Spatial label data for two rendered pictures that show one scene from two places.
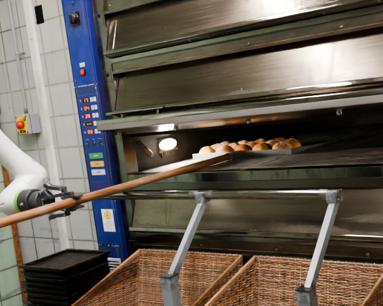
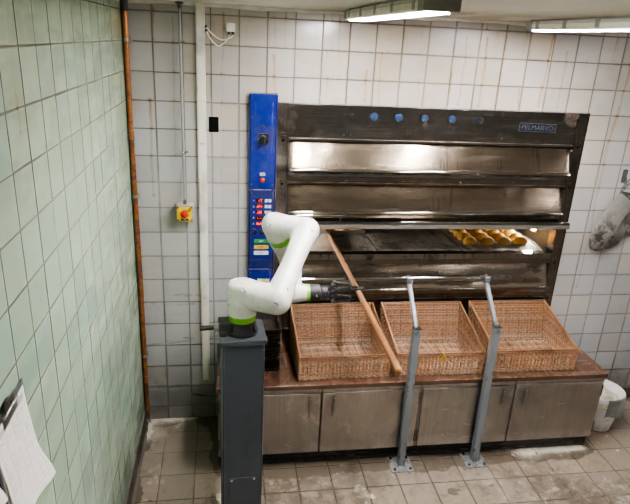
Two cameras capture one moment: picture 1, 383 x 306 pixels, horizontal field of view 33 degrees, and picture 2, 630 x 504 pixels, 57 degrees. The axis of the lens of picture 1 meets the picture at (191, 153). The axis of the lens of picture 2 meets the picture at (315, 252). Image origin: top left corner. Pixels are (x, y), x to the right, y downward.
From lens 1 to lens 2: 2.93 m
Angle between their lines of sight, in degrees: 49
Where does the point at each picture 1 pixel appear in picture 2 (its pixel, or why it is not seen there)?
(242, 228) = (375, 287)
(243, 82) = (395, 203)
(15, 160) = not seen: hidden behind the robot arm
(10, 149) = not seen: hidden behind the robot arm
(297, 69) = (430, 200)
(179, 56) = (350, 180)
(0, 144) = not seen: hidden behind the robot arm
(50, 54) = (220, 158)
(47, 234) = (182, 298)
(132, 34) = (313, 160)
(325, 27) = (452, 181)
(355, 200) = (444, 269)
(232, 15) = (398, 163)
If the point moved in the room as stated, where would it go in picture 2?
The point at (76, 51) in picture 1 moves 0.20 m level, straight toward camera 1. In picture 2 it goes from (258, 163) to (286, 168)
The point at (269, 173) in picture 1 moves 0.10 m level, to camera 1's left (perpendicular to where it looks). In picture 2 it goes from (399, 255) to (390, 259)
